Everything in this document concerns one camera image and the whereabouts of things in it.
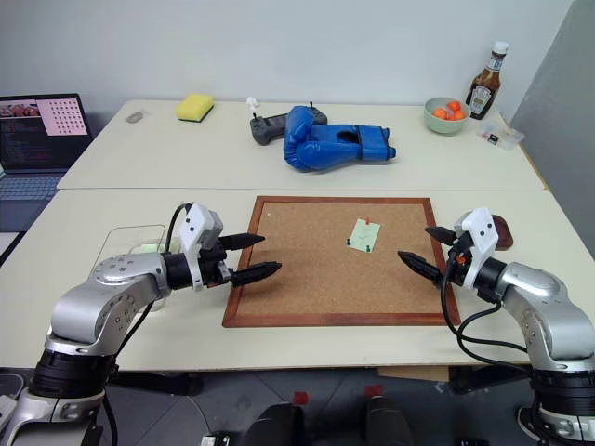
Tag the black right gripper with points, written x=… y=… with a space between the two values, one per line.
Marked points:
x=458 y=271

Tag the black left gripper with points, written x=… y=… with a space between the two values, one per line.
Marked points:
x=215 y=269

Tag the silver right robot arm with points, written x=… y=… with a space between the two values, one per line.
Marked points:
x=539 y=292

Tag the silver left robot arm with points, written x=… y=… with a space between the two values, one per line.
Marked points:
x=93 y=306

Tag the wood-framed cork board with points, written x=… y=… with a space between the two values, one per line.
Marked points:
x=307 y=279

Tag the pale green paper note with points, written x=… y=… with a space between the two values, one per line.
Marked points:
x=363 y=236

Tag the brown wooden dish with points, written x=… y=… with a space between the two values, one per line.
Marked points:
x=504 y=232

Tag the pale green bowl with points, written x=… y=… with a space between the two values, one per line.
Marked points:
x=444 y=126

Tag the clear plastic container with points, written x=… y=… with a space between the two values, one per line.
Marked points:
x=121 y=241

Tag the grey handheld controller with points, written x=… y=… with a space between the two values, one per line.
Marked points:
x=267 y=129

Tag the blue boxing glove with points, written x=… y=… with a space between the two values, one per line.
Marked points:
x=325 y=148

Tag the clear plastic bag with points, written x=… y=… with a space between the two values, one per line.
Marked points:
x=504 y=135

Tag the orange ball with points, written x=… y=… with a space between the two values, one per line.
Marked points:
x=454 y=106
x=439 y=113
x=458 y=115

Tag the small white figure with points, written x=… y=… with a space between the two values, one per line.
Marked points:
x=251 y=103

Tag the yellow sponge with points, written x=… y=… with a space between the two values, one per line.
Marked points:
x=194 y=108

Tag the brown sauce bottle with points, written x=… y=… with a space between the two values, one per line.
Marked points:
x=483 y=88

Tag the dark rounded shape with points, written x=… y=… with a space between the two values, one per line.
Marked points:
x=279 y=427
x=388 y=423

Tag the grey round disc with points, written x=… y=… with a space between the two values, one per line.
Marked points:
x=135 y=117

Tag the grey partition panel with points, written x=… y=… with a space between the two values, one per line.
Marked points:
x=558 y=116

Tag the open laptop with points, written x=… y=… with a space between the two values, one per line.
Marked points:
x=32 y=139

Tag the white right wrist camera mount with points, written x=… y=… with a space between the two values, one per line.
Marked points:
x=481 y=232

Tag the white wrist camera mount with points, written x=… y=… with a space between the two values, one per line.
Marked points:
x=481 y=232
x=195 y=227

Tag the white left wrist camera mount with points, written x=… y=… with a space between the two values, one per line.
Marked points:
x=195 y=227

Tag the black table frame bar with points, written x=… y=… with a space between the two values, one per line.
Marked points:
x=158 y=383

